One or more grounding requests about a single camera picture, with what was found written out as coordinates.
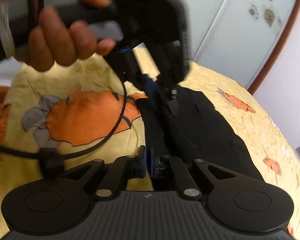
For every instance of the black pants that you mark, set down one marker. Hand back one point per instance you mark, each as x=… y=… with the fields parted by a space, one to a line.
x=194 y=129

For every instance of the yellow bedsheet with orange prints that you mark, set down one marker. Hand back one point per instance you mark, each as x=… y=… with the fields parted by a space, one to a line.
x=72 y=108

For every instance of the frosted glass wardrobe door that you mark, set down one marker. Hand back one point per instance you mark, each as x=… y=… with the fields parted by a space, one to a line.
x=235 y=37

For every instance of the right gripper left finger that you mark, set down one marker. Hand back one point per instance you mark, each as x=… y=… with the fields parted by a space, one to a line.
x=121 y=171

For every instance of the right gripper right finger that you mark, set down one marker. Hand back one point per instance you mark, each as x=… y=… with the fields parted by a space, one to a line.
x=169 y=173

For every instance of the person's left hand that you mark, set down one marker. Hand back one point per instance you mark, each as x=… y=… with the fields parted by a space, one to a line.
x=52 y=42

